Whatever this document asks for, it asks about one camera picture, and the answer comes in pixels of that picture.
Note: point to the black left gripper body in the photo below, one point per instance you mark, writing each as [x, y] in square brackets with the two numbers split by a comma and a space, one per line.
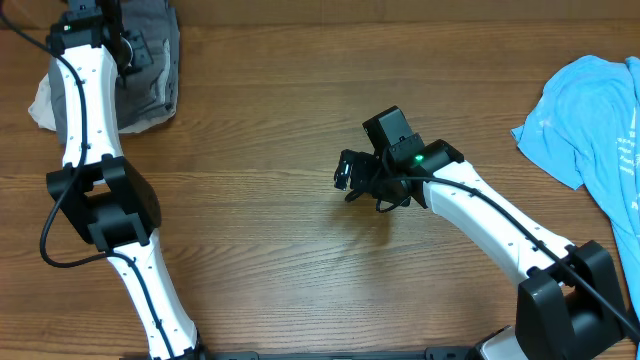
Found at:
[138, 53]

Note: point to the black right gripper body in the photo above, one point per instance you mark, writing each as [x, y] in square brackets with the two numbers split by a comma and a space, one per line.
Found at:
[370, 177]

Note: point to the grey shorts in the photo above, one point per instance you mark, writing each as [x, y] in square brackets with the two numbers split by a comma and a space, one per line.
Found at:
[149, 91]

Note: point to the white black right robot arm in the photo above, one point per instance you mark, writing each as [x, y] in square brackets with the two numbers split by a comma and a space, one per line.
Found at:
[569, 301]

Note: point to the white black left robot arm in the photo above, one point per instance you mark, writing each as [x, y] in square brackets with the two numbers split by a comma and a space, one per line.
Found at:
[109, 67]

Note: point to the folded beige shorts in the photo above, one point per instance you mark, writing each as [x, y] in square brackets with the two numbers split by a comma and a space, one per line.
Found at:
[41, 110]

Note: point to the light blue t-shirt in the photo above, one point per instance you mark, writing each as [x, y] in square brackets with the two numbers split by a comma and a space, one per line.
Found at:
[584, 131]

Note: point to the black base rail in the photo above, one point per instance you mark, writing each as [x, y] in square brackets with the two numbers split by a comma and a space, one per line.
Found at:
[350, 355]

